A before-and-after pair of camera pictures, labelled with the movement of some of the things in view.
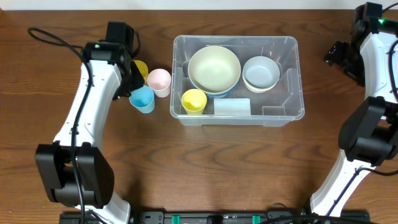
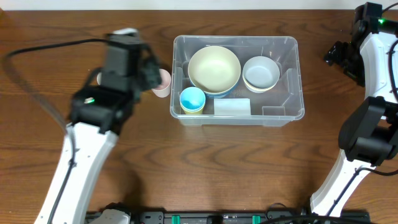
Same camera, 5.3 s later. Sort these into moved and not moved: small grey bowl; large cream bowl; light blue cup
Moved: light blue cup
Not moved: large cream bowl; small grey bowl
